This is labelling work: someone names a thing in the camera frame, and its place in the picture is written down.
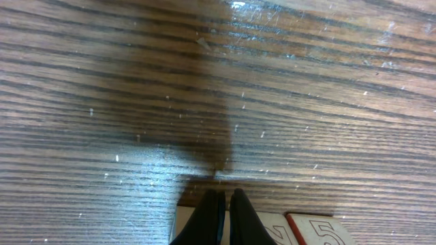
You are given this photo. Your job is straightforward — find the blue T block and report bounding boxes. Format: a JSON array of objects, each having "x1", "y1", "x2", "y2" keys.
[{"x1": 168, "y1": 206, "x2": 230, "y2": 245}]

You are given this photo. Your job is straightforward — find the brown engraved wood block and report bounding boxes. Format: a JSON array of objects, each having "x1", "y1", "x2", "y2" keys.
[{"x1": 285, "y1": 213, "x2": 356, "y2": 245}]

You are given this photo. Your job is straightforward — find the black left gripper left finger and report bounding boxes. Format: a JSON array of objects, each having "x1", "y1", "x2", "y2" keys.
[{"x1": 169, "y1": 190, "x2": 225, "y2": 245}]

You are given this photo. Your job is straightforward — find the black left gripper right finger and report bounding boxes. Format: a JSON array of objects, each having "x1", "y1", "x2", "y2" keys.
[{"x1": 230, "y1": 189, "x2": 276, "y2": 245}]

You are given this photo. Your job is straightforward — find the blue L block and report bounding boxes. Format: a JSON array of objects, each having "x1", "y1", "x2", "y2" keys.
[{"x1": 257, "y1": 212, "x2": 298, "y2": 245}]

